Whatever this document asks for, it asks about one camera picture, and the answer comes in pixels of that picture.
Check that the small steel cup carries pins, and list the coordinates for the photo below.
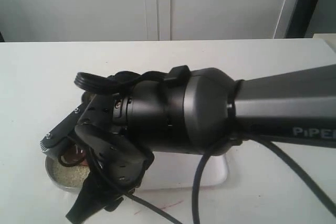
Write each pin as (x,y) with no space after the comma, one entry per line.
(87,97)

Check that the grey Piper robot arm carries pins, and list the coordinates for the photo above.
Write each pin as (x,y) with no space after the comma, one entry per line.
(123,119)

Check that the white cabinet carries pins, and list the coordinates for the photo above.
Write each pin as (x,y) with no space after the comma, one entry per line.
(131,20)

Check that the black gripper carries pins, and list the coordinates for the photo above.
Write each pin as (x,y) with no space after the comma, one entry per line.
(97,115)

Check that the large steel rice bowl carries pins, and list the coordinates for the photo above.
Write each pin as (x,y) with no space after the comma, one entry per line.
(48,166)

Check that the white plastic tray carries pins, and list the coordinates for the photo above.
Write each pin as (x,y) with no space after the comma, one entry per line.
(175,170)

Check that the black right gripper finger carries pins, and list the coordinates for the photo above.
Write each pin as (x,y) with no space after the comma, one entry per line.
(93,197)

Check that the brown wooden spoon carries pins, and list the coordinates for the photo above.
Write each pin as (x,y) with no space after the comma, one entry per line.
(75,154)

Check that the dark door frame post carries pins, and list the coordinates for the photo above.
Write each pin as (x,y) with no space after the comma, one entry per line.
(300,18)

